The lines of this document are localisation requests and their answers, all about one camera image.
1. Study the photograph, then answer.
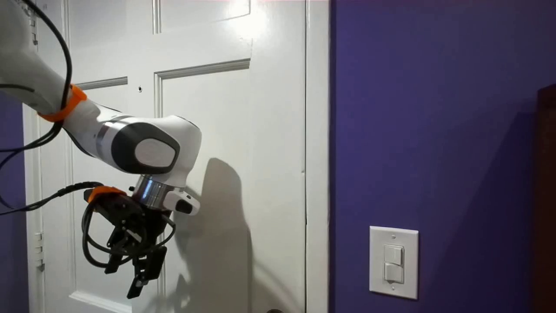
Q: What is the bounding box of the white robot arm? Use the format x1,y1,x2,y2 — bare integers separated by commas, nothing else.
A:
0,0,202,300

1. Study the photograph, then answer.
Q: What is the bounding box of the dark brown wooden cabinet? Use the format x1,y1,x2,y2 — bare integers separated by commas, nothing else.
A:
534,86,556,313

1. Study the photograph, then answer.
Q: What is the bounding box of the white panelled door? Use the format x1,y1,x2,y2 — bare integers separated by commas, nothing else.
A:
27,0,329,313

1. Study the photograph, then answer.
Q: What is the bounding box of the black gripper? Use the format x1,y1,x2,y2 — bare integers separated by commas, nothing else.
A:
86,187,174,300

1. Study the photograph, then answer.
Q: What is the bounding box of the white wall light switch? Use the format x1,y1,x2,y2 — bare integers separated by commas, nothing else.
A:
369,227,419,300

